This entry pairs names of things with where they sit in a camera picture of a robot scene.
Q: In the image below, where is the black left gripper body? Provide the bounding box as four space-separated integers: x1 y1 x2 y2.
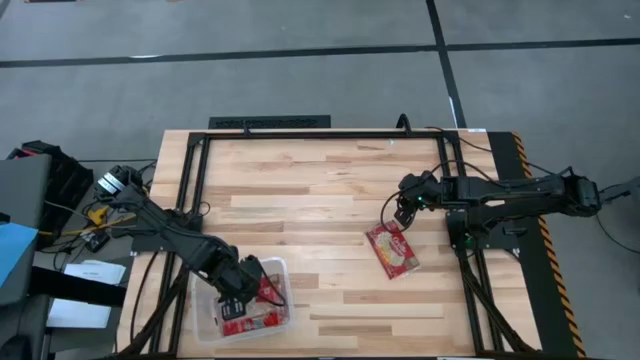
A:
215 257 265 304

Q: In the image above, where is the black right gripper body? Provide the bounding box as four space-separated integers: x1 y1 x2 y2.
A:
399 172 444 209

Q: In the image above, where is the red popcorn bag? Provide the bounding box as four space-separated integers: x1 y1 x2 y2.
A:
255 273 287 307
221 310 281 338
364 219 421 281

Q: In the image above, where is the clear plastic bin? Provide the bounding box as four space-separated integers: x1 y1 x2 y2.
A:
189 256 296 349

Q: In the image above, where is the white paper sheet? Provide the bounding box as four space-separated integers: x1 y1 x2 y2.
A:
45 298 112 330
63 259 127 286

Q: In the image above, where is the black hazard-striped edge strip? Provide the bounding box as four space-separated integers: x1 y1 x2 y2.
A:
487 131 589 359

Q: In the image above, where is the black flat bar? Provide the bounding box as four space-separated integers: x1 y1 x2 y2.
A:
29 267 129 307

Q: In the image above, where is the black floor vent grille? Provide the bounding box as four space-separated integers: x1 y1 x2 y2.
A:
208 114 332 130

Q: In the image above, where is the black crate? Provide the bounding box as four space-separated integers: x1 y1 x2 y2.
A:
7 140 95 249

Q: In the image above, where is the black floor stand base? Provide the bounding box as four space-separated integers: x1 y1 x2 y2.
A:
597 175 640 205

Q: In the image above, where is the blue panel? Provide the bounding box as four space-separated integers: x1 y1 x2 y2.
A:
0 222 40 306

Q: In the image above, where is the grey box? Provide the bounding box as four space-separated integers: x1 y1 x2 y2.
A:
0 153 53 229

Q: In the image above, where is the thin black table cable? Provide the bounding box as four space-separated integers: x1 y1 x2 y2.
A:
424 125 561 176

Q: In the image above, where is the yellow cable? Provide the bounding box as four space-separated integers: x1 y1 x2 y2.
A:
38 205 137 237

